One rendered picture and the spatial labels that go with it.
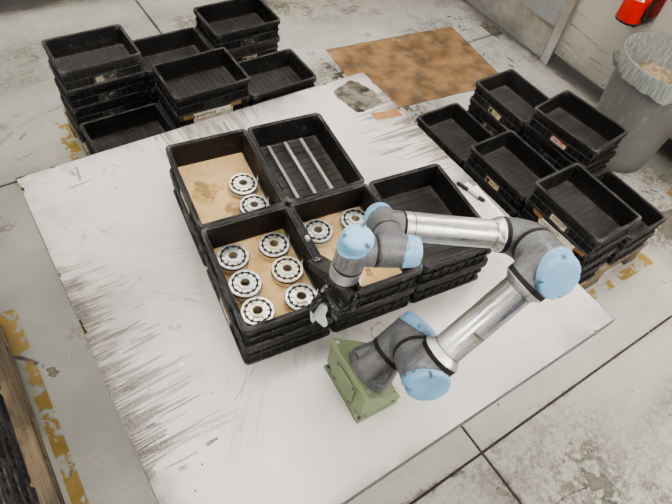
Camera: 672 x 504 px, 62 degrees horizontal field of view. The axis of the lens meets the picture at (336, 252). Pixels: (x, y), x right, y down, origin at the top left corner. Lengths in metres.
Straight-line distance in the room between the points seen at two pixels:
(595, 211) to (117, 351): 2.16
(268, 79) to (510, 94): 1.42
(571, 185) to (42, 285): 2.57
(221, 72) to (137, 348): 1.74
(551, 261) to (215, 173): 1.24
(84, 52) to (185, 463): 2.31
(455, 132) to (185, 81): 1.51
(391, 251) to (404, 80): 2.96
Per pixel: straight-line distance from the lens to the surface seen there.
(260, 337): 1.68
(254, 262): 1.85
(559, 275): 1.40
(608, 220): 2.91
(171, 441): 1.73
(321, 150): 2.22
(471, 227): 1.44
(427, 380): 1.46
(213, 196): 2.04
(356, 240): 1.20
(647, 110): 3.71
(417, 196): 2.13
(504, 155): 3.15
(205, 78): 3.12
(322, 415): 1.75
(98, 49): 3.39
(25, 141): 3.68
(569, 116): 3.38
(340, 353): 1.63
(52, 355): 2.76
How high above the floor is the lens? 2.33
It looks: 52 degrees down
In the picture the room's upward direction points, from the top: 10 degrees clockwise
